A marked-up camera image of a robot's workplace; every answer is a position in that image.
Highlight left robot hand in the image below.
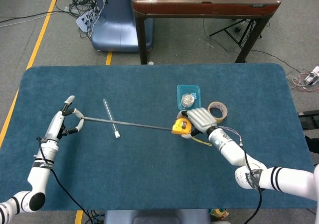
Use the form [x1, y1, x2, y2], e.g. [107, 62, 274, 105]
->
[44, 95, 85, 142]

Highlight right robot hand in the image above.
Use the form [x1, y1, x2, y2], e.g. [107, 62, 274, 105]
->
[177, 107, 217, 139]

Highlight yellow tape measure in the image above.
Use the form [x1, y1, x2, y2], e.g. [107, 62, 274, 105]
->
[82, 116, 213, 147]

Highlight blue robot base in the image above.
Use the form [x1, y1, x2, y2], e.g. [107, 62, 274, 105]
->
[91, 0, 154, 52]

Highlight yellow packing tape roll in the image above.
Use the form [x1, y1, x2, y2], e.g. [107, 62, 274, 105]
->
[207, 101, 228, 124]

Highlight teal plastic tray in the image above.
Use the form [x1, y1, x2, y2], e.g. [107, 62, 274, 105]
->
[176, 84, 201, 111]

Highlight clear test tube white cap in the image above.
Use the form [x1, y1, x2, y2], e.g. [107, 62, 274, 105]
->
[103, 98, 121, 139]

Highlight blue table cloth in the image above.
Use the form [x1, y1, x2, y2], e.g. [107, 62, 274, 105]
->
[0, 62, 318, 212]

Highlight black tripod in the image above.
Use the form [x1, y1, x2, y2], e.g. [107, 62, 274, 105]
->
[208, 18, 263, 51]

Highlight white power strip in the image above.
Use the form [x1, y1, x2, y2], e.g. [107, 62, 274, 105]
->
[76, 9, 97, 33]

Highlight grey robot torso base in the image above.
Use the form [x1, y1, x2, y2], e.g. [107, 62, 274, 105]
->
[103, 209, 211, 224]

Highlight brown mahjong table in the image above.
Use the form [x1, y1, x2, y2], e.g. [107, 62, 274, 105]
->
[131, 0, 282, 65]

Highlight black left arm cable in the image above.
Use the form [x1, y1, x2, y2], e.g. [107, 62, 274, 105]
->
[36, 136, 97, 224]

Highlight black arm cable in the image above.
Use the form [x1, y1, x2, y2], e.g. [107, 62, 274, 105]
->
[243, 148, 263, 224]
[36, 136, 97, 224]

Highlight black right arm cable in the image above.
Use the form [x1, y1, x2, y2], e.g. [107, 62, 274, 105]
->
[243, 148, 263, 224]

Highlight black metal frame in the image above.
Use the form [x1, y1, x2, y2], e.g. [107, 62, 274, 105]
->
[298, 111, 319, 155]

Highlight tangled floor cables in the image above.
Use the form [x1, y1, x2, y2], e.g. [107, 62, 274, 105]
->
[0, 0, 105, 39]

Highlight white cable with plug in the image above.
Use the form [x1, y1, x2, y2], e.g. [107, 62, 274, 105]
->
[89, 0, 108, 35]

